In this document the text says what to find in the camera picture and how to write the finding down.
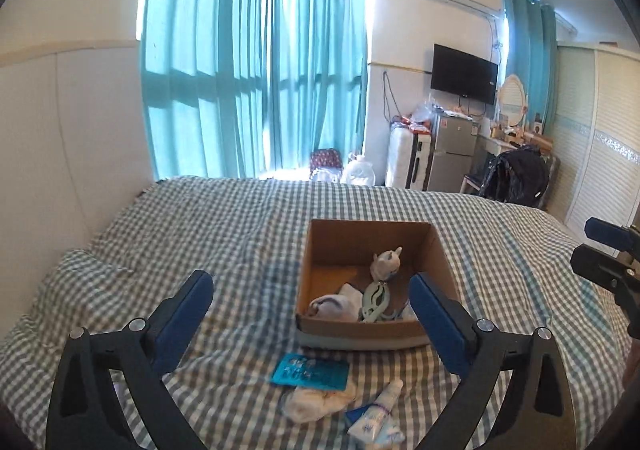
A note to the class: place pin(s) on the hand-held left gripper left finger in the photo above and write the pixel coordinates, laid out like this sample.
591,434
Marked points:
184,326

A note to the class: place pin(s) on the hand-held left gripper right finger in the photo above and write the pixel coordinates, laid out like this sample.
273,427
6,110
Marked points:
440,330

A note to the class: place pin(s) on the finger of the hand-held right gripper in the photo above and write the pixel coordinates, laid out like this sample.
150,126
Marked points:
600,267
602,230

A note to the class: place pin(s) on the white cream tube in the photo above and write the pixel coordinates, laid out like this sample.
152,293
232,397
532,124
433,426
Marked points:
380,405

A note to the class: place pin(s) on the brown cardboard box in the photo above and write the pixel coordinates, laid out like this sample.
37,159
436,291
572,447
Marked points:
330,275

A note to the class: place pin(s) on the white sock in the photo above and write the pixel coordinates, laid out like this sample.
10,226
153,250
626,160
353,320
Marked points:
315,402
332,306

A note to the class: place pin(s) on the green hair claw clip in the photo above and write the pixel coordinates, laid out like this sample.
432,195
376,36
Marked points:
376,302

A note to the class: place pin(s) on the white plush toy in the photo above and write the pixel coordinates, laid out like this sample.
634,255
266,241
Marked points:
385,264

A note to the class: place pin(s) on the white slatted wardrobe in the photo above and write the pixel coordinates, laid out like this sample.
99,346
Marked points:
595,140

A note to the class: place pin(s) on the dark jacket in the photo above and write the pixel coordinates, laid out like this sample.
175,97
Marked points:
517,175

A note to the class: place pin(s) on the checked bed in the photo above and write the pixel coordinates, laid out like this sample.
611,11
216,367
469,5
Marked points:
240,240

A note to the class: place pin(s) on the rolled white sock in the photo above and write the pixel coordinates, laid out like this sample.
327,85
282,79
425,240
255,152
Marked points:
332,306

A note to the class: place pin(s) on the small white blue packet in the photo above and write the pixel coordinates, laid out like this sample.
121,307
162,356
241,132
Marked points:
390,436

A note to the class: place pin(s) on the white dressing table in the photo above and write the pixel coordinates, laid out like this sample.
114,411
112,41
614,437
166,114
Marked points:
495,144

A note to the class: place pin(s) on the white chair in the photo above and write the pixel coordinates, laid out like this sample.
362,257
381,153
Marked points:
470,182

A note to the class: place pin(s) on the oval white mirror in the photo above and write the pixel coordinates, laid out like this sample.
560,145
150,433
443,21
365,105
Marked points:
512,98

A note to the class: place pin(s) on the grey small fridge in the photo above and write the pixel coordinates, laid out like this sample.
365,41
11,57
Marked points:
452,150

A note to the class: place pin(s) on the white suitcase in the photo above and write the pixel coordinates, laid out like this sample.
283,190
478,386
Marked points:
400,158

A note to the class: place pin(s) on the clear water jug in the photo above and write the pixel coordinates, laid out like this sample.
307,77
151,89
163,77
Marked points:
358,173

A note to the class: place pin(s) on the teal curtain beside wardrobe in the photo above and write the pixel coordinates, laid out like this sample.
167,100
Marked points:
530,55

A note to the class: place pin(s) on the red patterned bag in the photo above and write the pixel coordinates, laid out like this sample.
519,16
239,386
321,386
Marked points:
325,163

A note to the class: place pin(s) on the plastic bags on fridge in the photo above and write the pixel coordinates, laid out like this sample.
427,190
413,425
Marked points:
425,114

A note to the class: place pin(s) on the wide teal curtain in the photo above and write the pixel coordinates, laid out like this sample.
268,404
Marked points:
200,55

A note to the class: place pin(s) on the narrow teal curtain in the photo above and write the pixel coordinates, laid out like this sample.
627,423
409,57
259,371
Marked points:
320,60

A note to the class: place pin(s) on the black wall television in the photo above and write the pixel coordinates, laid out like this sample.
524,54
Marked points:
462,74

